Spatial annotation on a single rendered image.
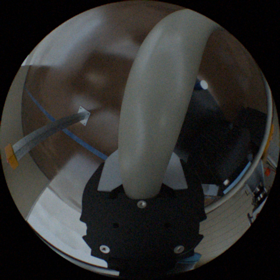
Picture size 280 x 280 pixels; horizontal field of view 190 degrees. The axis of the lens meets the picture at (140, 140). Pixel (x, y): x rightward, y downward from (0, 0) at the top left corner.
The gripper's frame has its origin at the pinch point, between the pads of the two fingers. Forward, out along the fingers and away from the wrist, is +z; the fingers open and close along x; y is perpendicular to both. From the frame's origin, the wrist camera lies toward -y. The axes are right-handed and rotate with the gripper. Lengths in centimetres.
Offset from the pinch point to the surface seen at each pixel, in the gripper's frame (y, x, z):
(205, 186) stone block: 52, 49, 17
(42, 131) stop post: 0, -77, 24
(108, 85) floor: -24, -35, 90
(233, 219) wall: 412, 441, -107
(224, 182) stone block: 39, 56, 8
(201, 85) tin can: -23, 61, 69
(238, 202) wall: 367, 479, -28
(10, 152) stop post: -3, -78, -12
